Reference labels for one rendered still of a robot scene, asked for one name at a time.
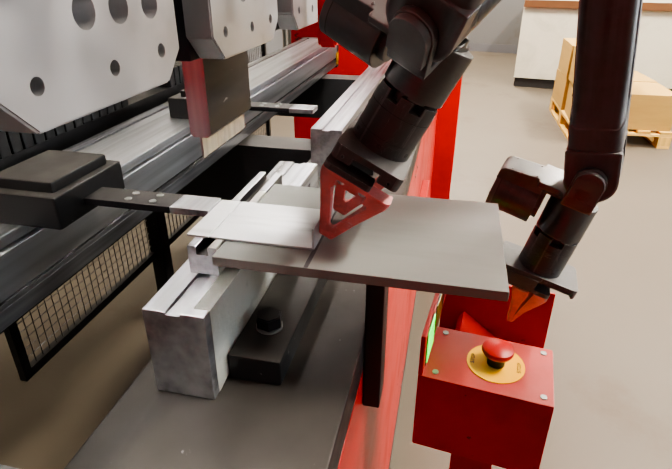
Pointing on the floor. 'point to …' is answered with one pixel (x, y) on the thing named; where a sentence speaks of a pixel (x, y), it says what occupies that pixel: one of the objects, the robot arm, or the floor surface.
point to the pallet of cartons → (658, 101)
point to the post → (156, 225)
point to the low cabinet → (651, 59)
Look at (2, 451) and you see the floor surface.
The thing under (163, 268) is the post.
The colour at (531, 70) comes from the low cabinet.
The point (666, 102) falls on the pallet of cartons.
